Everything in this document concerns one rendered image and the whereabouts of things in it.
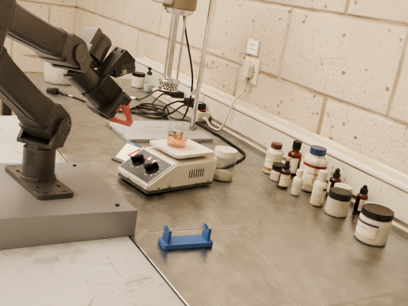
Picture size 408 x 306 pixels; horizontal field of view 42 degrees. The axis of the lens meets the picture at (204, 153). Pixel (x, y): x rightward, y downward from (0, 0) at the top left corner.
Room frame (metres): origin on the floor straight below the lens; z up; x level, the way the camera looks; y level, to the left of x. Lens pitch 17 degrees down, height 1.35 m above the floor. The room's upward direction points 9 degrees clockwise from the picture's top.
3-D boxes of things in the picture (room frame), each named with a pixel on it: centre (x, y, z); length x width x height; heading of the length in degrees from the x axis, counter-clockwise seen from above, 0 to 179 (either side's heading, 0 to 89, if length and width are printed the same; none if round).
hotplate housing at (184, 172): (1.21, 0.07, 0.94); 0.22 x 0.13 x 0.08; 134
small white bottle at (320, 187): (1.22, -0.29, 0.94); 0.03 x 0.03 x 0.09
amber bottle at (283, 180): (1.30, -0.22, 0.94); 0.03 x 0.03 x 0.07
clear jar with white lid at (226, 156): (1.29, -0.06, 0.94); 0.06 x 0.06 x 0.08
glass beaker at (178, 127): (1.22, 0.07, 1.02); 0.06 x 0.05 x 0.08; 78
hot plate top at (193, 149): (1.23, 0.06, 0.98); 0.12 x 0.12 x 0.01; 44
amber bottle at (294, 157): (1.43, -0.25, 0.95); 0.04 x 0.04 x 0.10
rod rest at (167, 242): (0.89, 0.01, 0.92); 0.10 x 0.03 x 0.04; 117
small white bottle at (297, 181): (1.26, -0.25, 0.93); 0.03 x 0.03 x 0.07
